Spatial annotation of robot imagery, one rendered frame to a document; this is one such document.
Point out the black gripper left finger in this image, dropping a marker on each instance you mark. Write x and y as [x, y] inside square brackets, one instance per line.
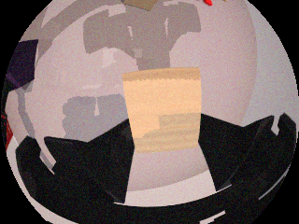
[106, 159]

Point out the small red block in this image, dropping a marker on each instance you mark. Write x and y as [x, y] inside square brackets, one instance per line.
[208, 2]

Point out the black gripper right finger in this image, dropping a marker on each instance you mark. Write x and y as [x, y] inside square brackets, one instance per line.
[226, 145]

